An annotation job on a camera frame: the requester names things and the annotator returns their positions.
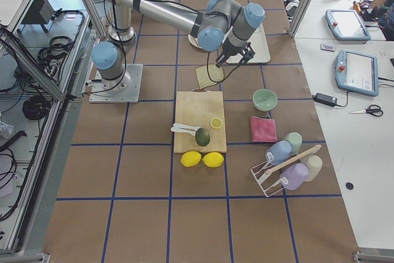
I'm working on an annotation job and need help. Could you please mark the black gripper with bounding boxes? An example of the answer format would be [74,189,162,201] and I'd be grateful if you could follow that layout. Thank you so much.
[215,39,255,67]

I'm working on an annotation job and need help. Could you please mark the bread slice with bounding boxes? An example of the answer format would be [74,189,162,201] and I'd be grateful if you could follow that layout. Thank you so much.
[195,64,224,89]

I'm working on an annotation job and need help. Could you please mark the white round plate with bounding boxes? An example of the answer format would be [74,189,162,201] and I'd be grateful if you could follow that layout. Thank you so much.
[188,34,202,49]

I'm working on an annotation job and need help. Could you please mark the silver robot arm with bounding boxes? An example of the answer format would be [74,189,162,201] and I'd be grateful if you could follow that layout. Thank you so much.
[107,0,265,67]

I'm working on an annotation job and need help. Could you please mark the cream bear tray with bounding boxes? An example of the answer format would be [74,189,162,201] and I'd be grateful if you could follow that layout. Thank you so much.
[222,23,270,65]

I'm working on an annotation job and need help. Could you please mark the wooden cutting board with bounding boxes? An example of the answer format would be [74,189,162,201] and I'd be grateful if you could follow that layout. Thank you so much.
[174,91,227,153]

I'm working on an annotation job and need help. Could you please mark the light green bowl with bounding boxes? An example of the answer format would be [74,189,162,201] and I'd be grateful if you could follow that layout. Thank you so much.
[252,89,278,111]

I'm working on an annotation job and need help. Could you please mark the lemon half slice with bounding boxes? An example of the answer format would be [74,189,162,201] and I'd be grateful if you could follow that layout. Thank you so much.
[210,117,223,129]

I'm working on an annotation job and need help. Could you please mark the green avocado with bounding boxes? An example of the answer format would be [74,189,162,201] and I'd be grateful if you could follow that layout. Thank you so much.
[195,127,211,147]

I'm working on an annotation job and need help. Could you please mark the white plastic knife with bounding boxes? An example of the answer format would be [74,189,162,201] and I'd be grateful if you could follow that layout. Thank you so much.
[171,123,200,136]

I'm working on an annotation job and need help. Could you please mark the pink cloth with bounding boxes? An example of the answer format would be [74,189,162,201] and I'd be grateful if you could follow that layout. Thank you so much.
[251,116,278,143]

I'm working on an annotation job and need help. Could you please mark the right yellow lemon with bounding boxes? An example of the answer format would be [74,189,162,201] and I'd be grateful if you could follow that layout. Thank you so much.
[202,152,224,168]

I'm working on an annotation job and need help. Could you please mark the yellow lemon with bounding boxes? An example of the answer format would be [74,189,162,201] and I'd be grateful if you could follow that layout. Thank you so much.
[202,152,224,168]
[180,151,202,168]

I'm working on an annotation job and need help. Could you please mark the left yellow lemon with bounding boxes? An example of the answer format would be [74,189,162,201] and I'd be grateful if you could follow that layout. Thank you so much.
[180,151,202,168]

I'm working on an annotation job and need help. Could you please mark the blue cup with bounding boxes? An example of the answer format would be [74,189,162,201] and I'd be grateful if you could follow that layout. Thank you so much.
[265,140,292,166]

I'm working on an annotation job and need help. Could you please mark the green cup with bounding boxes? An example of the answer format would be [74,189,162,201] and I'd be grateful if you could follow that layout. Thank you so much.
[283,132,302,155]

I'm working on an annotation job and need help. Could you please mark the black power adapter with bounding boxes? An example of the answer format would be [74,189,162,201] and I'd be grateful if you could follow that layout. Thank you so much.
[312,92,337,107]

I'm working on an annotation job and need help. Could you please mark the upper teach pendant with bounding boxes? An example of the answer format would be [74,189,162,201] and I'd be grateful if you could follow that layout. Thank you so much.
[325,10,371,44]

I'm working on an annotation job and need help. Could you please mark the teach pendant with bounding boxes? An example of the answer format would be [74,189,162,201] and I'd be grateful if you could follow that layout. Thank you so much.
[325,10,371,44]
[334,50,379,97]

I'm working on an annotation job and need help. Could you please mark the wooden rack rod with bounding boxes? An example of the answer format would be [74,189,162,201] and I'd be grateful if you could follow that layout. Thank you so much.
[265,144,321,176]

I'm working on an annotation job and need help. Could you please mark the lower teach pendant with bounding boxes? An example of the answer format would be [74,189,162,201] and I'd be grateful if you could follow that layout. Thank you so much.
[334,50,379,97]

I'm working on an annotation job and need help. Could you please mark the purple cup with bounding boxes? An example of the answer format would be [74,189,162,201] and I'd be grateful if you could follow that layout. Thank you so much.
[279,163,309,190]

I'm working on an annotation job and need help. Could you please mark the cream cup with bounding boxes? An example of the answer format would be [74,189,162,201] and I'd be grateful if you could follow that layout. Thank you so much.
[300,155,323,182]

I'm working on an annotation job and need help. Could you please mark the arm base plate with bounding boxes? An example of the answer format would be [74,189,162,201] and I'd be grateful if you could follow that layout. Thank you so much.
[89,63,143,103]

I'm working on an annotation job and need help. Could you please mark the white wire cup rack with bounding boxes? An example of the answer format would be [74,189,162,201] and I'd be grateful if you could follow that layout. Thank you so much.
[250,159,284,198]

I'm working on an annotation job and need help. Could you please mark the black handled scissors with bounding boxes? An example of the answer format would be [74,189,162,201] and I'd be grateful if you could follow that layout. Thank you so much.
[350,104,384,117]

